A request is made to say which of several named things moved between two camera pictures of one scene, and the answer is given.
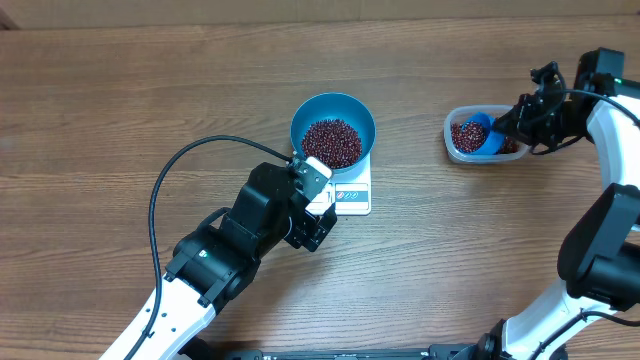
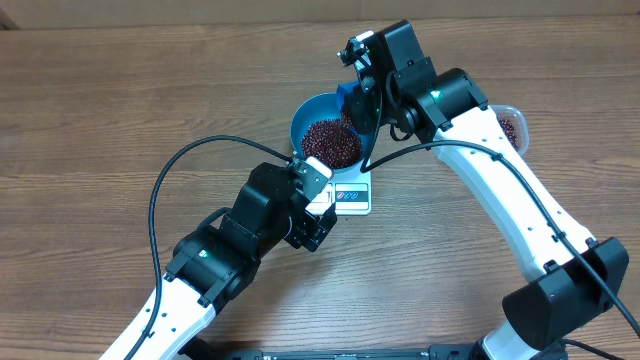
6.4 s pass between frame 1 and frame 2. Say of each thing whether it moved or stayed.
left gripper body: stayed
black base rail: stayed
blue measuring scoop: moved
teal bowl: stayed
